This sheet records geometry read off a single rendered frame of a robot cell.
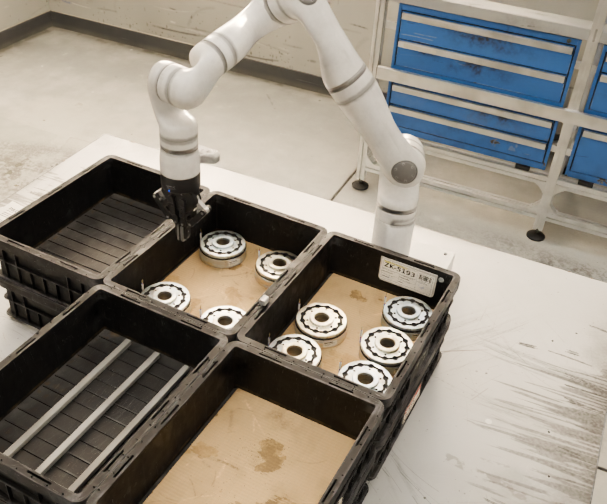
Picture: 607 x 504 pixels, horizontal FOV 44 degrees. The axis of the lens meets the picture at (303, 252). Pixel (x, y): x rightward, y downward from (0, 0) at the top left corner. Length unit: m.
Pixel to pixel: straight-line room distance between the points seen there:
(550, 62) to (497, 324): 1.53
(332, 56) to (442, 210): 2.06
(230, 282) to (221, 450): 0.45
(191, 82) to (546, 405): 0.97
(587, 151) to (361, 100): 1.82
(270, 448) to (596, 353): 0.84
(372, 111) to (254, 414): 0.65
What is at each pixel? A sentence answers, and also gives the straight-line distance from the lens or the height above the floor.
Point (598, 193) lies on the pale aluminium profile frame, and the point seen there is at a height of 0.29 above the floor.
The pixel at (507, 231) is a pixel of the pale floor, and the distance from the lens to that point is 3.46.
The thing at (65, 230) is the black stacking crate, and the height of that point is 0.83.
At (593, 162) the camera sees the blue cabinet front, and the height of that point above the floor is 0.41.
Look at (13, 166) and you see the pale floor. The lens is 3.80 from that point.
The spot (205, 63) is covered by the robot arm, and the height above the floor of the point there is 1.33.
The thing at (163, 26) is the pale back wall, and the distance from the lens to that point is 4.89.
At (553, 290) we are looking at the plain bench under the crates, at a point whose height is 0.70.
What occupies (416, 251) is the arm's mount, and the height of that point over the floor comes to 0.77.
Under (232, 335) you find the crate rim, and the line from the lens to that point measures 1.36.
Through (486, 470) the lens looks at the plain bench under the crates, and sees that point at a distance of 1.52.
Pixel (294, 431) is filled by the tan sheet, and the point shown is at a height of 0.83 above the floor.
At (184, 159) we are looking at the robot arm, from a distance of 1.40.
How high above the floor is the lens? 1.86
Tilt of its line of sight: 36 degrees down
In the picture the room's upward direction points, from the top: 4 degrees clockwise
